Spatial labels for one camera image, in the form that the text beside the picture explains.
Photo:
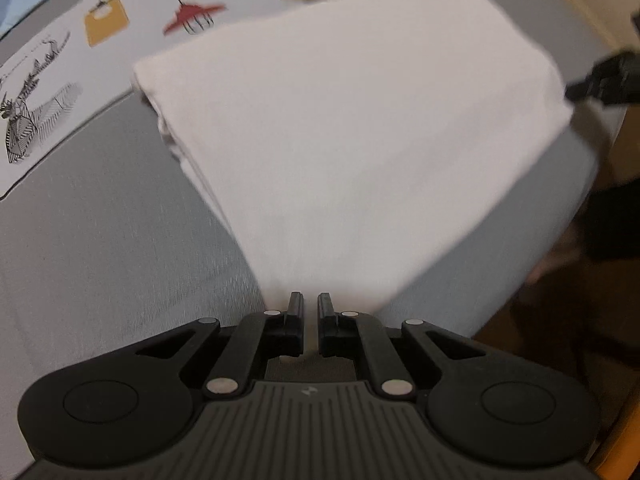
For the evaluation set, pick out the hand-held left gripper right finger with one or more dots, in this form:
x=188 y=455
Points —
x=325 y=316

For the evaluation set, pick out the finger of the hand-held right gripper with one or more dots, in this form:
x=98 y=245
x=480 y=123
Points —
x=607 y=80

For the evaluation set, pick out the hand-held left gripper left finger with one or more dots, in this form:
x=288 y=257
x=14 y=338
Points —
x=296 y=312

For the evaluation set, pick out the white garment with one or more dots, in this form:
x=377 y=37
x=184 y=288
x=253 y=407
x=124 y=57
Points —
x=360 y=150

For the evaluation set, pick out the grey printed blanket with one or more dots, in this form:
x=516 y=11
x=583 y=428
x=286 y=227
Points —
x=100 y=235

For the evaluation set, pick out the light blue cloth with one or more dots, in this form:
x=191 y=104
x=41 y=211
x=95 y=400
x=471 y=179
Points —
x=35 y=2

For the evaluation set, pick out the wooden bed frame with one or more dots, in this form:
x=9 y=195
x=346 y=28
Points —
x=600 y=0

